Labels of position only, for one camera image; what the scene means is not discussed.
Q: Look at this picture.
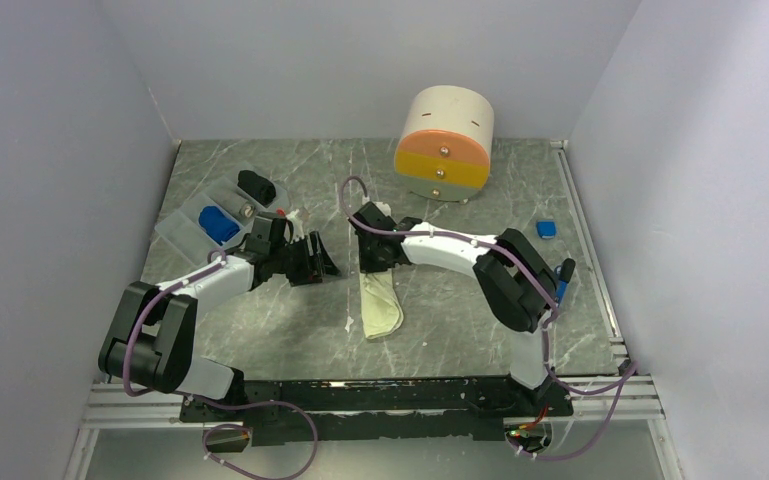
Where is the blue underwear white trim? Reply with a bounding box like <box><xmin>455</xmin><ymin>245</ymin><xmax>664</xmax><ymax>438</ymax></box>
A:
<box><xmin>198</xmin><ymin>205</ymin><xmax>241</xmax><ymax>246</ymax></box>

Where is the cream yellow cloth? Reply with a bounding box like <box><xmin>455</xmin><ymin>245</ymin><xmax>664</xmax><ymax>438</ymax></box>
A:
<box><xmin>359</xmin><ymin>271</ymin><xmax>404</xmax><ymax>340</ymax></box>

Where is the round drawer cabinet orange yellow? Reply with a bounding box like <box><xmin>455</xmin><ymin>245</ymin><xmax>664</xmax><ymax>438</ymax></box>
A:
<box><xmin>394</xmin><ymin>85</ymin><xmax>495</xmax><ymax>203</ymax></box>

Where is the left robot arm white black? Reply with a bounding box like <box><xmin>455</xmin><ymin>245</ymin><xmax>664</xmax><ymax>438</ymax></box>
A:
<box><xmin>98</xmin><ymin>213</ymin><xmax>340</xmax><ymax>420</ymax></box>

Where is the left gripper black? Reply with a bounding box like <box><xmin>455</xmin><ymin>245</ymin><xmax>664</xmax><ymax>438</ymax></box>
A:
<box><xmin>270</xmin><ymin>231</ymin><xmax>341</xmax><ymax>287</ymax></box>

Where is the black rolled sock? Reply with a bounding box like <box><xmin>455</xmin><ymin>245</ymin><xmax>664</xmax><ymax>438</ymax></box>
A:
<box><xmin>237</xmin><ymin>170</ymin><xmax>277</xmax><ymax>207</ymax></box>

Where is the clear plastic compartment tray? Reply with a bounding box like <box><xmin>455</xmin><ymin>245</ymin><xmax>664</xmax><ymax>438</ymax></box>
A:
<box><xmin>154</xmin><ymin>161</ymin><xmax>291</xmax><ymax>266</ymax></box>

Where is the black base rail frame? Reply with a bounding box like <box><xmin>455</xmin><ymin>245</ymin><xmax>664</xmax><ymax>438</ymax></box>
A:
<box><xmin>179</xmin><ymin>375</ymin><xmax>574</xmax><ymax>446</ymax></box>

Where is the small blue block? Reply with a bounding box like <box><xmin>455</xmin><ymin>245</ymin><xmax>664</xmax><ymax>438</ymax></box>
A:
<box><xmin>535</xmin><ymin>220</ymin><xmax>557</xmax><ymax>239</ymax></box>

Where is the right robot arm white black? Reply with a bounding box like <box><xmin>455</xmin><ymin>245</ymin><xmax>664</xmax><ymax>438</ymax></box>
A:
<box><xmin>349</xmin><ymin>202</ymin><xmax>576</xmax><ymax>415</ymax></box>

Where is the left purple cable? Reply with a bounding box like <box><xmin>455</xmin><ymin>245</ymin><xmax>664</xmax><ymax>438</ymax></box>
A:
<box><xmin>122</xmin><ymin>250</ymin><xmax>319</xmax><ymax>480</ymax></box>

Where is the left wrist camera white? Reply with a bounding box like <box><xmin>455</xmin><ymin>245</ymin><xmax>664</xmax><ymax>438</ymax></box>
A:
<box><xmin>277</xmin><ymin>207</ymin><xmax>310</xmax><ymax>243</ymax></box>

